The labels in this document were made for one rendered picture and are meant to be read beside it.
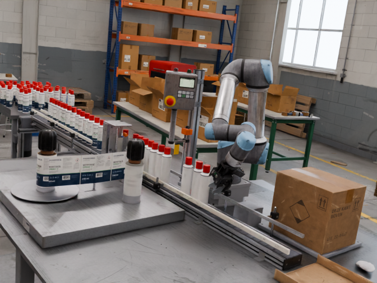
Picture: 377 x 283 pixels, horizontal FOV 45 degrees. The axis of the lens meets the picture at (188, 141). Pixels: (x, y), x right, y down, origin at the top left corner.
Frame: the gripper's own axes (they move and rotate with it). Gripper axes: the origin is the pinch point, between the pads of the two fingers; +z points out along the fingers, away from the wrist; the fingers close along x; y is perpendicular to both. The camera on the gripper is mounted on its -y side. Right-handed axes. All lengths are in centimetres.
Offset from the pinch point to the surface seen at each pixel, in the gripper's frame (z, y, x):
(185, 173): 7.8, 2.5, -19.4
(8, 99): 135, 14, -230
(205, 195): 6.1, 1.3, -3.2
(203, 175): -1.6, 2.6, -9.3
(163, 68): 238, -315, -439
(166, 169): 20.0, 0.4, -33.3
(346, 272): -21, -13, 61
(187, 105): -9, -9, -51
